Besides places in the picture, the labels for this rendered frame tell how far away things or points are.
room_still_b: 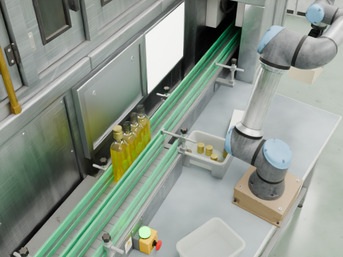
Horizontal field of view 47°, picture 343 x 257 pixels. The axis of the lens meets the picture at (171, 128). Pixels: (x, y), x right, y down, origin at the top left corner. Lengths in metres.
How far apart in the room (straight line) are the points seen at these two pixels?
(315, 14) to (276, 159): 0.64
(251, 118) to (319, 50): 0.34
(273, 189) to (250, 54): 0.98
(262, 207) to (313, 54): 0.65
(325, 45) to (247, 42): 0.94
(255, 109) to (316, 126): 0.76
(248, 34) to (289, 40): 0.90
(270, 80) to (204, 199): 0.60
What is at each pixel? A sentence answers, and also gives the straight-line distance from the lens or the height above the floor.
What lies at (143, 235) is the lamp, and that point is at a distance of 1.54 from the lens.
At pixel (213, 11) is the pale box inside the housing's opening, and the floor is 1.10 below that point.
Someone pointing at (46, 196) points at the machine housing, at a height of 0.97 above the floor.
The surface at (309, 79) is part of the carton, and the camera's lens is 2.00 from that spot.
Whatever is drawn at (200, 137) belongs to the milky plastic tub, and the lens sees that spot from 1.96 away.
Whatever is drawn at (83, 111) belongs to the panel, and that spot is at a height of 1.22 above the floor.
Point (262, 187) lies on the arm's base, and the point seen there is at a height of 0.90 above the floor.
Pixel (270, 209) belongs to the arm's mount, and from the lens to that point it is 1.67.
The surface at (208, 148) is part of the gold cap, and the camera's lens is 1.90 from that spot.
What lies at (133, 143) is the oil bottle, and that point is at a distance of 1.57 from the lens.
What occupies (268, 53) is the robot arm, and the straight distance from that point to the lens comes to 1.47.
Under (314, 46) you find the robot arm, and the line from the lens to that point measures 1.45.
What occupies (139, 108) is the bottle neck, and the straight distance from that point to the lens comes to 1.60.
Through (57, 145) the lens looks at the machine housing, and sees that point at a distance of 1.50.
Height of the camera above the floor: 2.11
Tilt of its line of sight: 40 degrees down
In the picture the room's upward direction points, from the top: straight up
